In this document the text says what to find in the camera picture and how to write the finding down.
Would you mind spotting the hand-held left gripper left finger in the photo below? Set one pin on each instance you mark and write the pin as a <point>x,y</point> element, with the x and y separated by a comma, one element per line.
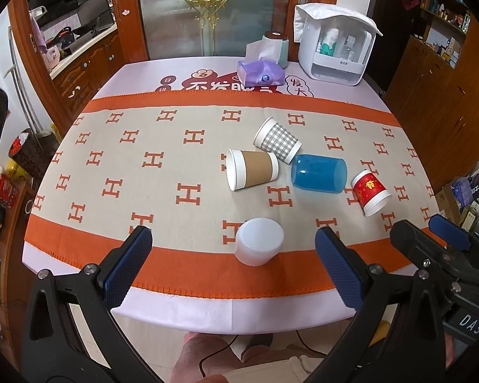
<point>127,265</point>

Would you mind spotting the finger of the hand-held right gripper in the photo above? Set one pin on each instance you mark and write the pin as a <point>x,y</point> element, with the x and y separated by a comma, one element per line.
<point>413,241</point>
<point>449,229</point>

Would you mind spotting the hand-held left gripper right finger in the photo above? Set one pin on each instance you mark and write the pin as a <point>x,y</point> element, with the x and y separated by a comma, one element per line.
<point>339,269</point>

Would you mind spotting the white plastic cup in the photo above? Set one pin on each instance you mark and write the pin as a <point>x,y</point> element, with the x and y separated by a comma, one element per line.
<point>259,243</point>

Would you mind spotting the red paper cup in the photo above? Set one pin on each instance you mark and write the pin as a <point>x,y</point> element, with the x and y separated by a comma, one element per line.
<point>369,190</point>

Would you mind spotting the blue plastic cup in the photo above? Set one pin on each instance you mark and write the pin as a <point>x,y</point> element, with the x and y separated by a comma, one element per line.
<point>319,173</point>

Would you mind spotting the brown sleeve paper cup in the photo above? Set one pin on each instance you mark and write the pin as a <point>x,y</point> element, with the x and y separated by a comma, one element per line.
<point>257,167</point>

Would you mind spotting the grey checkered paper cup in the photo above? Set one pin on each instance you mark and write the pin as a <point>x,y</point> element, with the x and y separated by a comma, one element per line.
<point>279,140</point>

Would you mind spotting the cardboard box with packets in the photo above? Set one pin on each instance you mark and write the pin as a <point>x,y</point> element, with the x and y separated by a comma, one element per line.
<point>461,199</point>

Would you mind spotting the orange patterned blanket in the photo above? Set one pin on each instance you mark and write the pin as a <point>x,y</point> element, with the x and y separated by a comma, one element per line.
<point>143,191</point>

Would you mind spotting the white shorts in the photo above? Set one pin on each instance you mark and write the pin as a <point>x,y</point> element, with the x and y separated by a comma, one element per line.
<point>291,369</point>

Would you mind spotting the wooden wardrobe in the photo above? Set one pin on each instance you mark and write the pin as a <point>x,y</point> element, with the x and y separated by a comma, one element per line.
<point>443,99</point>

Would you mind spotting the red packet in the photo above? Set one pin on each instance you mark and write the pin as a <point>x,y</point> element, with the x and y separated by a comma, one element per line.
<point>6,192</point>

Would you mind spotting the woven basket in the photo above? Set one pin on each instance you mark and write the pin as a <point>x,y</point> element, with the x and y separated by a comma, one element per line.
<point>28,154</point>

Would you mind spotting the white printed tablecloth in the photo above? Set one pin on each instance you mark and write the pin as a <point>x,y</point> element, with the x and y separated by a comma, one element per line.
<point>151,74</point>

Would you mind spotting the white cosmetics organizer box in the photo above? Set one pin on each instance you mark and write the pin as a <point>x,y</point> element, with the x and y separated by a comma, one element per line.
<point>331,62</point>

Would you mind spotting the wooden kitchen cabinet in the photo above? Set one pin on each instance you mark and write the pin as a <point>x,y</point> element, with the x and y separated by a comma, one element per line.
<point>91,64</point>

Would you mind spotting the purple tissue pack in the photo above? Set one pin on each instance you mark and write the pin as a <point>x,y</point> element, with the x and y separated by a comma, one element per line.
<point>261,72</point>

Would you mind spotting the shelf with bottles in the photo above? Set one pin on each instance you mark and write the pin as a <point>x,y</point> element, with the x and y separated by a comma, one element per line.
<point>447,16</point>

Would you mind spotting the teal canister with brown lid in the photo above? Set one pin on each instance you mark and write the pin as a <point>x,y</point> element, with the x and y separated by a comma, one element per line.
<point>280,48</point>

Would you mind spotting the white refrigerator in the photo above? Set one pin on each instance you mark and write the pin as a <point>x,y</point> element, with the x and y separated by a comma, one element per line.
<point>8,64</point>

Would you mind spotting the glass door with gold ornament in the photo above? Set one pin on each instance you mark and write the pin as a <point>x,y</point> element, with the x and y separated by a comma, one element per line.
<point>171,16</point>

